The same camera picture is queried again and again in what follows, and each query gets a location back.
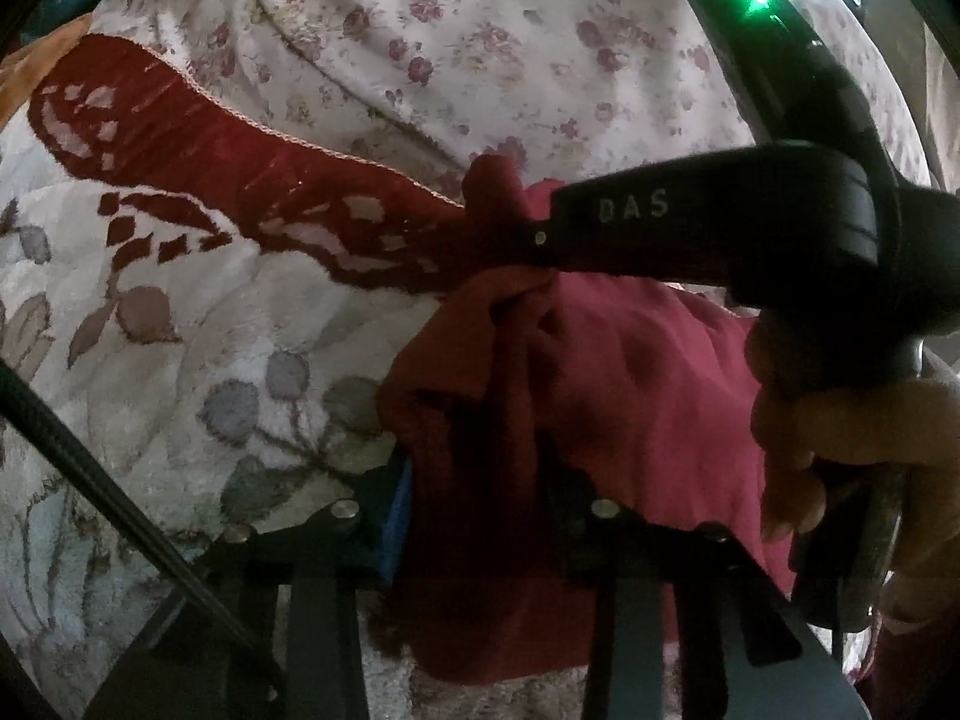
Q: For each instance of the leaf print blanket red border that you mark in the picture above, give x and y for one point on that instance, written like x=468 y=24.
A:
x=150 y=360

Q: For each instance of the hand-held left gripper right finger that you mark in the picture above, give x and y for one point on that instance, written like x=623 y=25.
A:
x=600 y=540

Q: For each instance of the floral white bed sheet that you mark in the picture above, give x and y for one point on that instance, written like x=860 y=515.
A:
x=450 y=37

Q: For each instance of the orange cloth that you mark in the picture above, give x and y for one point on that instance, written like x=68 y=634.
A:
x=37 y=67

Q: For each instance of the person's right hand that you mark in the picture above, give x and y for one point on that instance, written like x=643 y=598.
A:
x=840 y=435

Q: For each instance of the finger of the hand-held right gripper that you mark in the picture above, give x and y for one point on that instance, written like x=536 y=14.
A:
x=537 y=240

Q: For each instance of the dark red sweater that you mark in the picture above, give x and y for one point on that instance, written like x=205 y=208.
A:
x=637 y=375

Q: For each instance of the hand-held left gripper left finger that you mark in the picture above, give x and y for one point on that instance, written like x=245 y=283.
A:
x=397 y=525

